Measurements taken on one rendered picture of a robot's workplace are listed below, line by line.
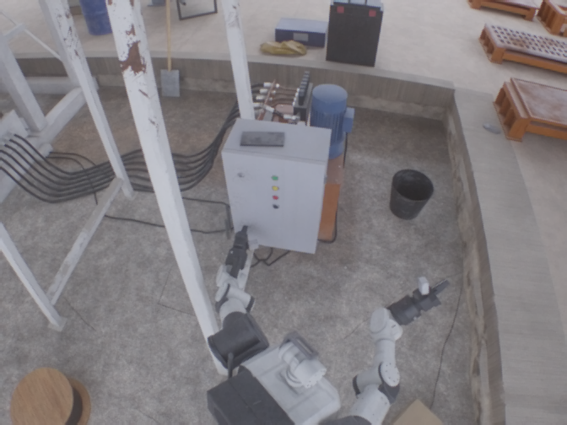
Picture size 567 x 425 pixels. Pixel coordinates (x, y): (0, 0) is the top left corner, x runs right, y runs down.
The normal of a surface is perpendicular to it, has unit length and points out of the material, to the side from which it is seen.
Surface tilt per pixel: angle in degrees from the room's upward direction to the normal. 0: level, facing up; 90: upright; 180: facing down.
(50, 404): 0
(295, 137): 0
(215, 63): 90
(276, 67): 90
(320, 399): 19
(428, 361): 0
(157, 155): 81
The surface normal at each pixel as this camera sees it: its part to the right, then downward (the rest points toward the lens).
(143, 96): -0.19, 0.65
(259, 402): 0.12, -0.83
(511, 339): 0.00, -0.62
